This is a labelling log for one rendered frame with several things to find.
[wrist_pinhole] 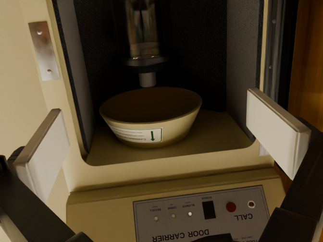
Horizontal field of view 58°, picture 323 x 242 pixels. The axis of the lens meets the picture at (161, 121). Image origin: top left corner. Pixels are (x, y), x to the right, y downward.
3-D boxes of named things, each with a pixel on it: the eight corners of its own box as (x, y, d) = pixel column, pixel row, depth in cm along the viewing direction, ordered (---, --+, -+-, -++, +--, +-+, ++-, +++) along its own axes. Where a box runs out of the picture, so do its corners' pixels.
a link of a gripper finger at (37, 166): (43, 212, 15) (28, 214, 15) (70, 145, 21) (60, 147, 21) (27, 161, 13) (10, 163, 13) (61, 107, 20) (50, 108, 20)
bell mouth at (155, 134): (191, 82, 59) (192, 107, 61) (103, 91, 58) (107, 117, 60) (214, 115, 43) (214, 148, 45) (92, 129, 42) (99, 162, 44)
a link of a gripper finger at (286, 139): (297, 131, 14) (313, 129, 14) (246, 87, 20) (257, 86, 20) (291, 182, 15) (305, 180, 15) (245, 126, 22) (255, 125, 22)
